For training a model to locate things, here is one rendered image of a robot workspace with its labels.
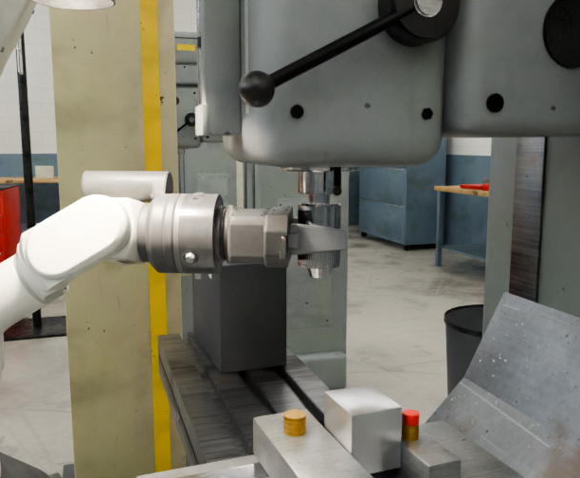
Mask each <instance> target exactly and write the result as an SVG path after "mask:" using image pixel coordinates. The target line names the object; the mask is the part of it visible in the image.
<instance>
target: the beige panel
mask: <svg viewBox="0 0 580 478"><path fill-rule="evenodd" d="M49 22H50V39H51V57H52V74H53V91H54V108H55V126H56V143H57V160H58V178H59V196H60V211H62V210H63V209H65V208H67V207H68V206H70V205H72V204H73V203H75V202H77V201H79V200H80V199H82V198H83V196H82V175H83V173H84V172H85V171H138V172H171V173H172V181H173V193H179V191H178V155H177V119H176V83H175V48H174V12H173V0H116V4H115V5H114V6H113V7H111V8H108V9H59V8H52V7H49ZM68 287H69V288H68V292H67V293H65V294H64V298H65V315H66V334H67V351H68V368H69V385H70V403H71V420H72V437H73V454H74V464H67V465H63V478H136V477H137V476H140V475H145V474H151V473H156V472H161V471H166V470H172V469H181V468H186V467H189V466H190V464H189V461H188V458H187V455H186V453H185V450H184V447H183V444H182V441H181V438H180V435H179V432H178V429H177V427H176V424H175V421H174V418H173V415H172V410H171V407H170V404H169V401H168V399H167V396H166V393H165V390H164V387H163V384H162V381H161V378H160V375H159V372H158V342H157V336H159V335H170V334H179V335H180V337H181V339H183V335H182V299H181V273H159V272H157V271H156V270H155V269H154V268H153V267H152V265H151V264H150V262H145V263H144V265H133V266H121V265H118V264H114V263H110V262H107V261H103V262H101V263H99V264H97V265H96V266H94V267H92V268H90V269H88V270H87V271H85V272H84V273H82V274H81V275H79V276H77V277H76V278H74V279H73V280H72V281H71V282H70V283H69V284H68Z"/></svg>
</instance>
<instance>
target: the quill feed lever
mask: <svg viewBox="0 0 580 478"><path fill-rule="evenodd" d="M459 9H460V0H378V14H379V18H377V19H375V20H373V21H371V22H369V23H368V24H367V25H365V26H363V27H361V28H358V29H356V30H354V31H352V32H350V33H348V34H346V35H344V36H342V37H340V38H339V39H337V40H335V41H333V42H331V43H330V44H328V45H326V46H323V47H321V48H319V49H317V50H315V51H313V52H312V53H310V54H308V55H306V56H304V57H302V58H300V59H298V60H296V61H294V62H293V63H291V64H288V65H286V66H284V67H283V68H281V69H279V70H277V71H275V72H273V73H271V74H269V75H268V74H266V73H264V72H262V71H260V70H254V71H250V72H248V73H246V74H245V75H244V76H243V77H242V79H241V81H240V83H239V94H240V97H241V99H242V101H243V102H244V103H245V104H247V105H248V106H250V107H254V108H260V107H264V106H266V105H267V104H269V103H270V102H271V101H272V99H273V97H274V94H275V88H276V87H278V86H280V85H282V84H284V83H287V82H288V81H290V80H292V79H294V78H296V77H297V76H299V75H301V74H303V73H305V72H307V71H309V70H310V69H312V68H314V67H316V66H318V65H320V64H323V63H325V62H327V61H329V60H330V59H332V58H334V57H335V56H337V55H339V54H341V53H343V52H345V51H347V50H349V49H350V48H352V47H354V46H357V45H359V44H361V43H363V42H365V41H367V40H369V39H370V38H371V37H373V36H375V35H377V34H379V33H381V32H383V31H386V32H387V34H388V35H389V36H390V37H391V38H392V39H393V40H394V41H395V42H397V43H399V44H401V45H403V46H423V45H426V44H429V43H433V42H436V41H438V40H440V39H442V38H443V37H444V36H445V35H446V34H447V33H448V32H449V31H450V30H451V29H452V28H453V27H454V25H455V23H456V20H457V18H458V14H459Z"/></svg>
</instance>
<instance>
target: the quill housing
mask: <svg viewBox="0 0 580 478"><path fill-rule="evenodd" d="M377 18H379V14H378V0H240V45H241V79H242V77H243V76H244V75H245V74H246V73H248V72H250V71H254V70H260V71H262V72H264V73H266V74H268V75H269V74H271V73H273V72H275V71H277V70H279V69H281V68H283V67H284V66H286V65H288V64H291V63H293V62H294V61H296V60H298V59H300V58H302V57H304V56H306V55H308V54H310V53H312V52H313V51H315V50H317V49H319V48H321V47H323V46H326V45H328V44H330V43H331V42H333V41H335V40H337V39H339V38H340V37H342V36H344V35H346V34H348V33H350V32H352V31H354V30H356V29H358V28H361V27H363V26H365V25H367V24H368V23H369V22H371V21H373V20H375V19H377ZM444 53H445V36H444V37H443V38H442V39H440V40H438V41H436V42H433V43H429V44H426V45H423V46H403V45H401V44H399V43H397V42H395V41H394V40H393V39H392V38H391V37H390V36H389V35H388V34H387V32H386V31H383V32H381V33H379V34H377V35H375V36H373V37H371V38H370V39H369V40H367V41H365V42H363V43H361V44H359V45H357V46H354V47H352V48H350V49H349V50H347V51H345V52H343V53H341V54H339V55H337V56H335V57H334V58H332V59H330V60H329V61H327V62H325V63H323V64H320V65H318V66H316V67H314V68H312V69H310V70H309V71H307V72H305V73H303V74H301V75H299V76H297V77H296V78H294V79H292V80H290V81H288V82H287V83H284V84H282V85H280V86H278V87H276V88H275V94H274V97H273V99H272V101H271V102H270V103H269V104H267V105H266V106H264V107H260V108H254V107H250V106H248V105H247V104H245V103H244V102H243V101H242V99H241V127H242V132H241V134H240V135H239V136H230V137H229V136H223V143H224V147H225V148H226V150H227V153H228V154H229V155H230V156H231V157H232V158H234V159H236V160H237V161H239V162H243V163H251V164H259V165H267V166H276V167H283V168H298V167H377V166H415V165H420V164H424V163H426V162H428V161H429V160H431V159H432V158H433V157H434V156H435V155H436V154H437V152H438V150H439V148H440V146H441V141H442V131H443V105H444Z"/></svg>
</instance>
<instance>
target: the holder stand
mask: <svg viewBox="0 0 580 478"><path fill-rule="evenodd" d="M192 304H193V336H194V337H195V339H196V340H197V341H198V343H199V344H200V345H201V347H202V348H203V349H204V351H205V352H206V353H207V355H208V356H209V358H210V359H211V360H212V362H213V363H214V364H215V366H216V367H217V368H218V370H219V371H220V372H221V373H222V374H223V373H231V372H238V371H245V370H253V369H260V368H267V367H275V366H282V365H286V267H266V266H265V265H264V264H263V265H261V264H246V263H234V264H228V263H227V260H225V261H224V262H223V266H222V269H221V271H220V273H219V274H202V276H201V279H195V276H194V273H192Z"/></svg>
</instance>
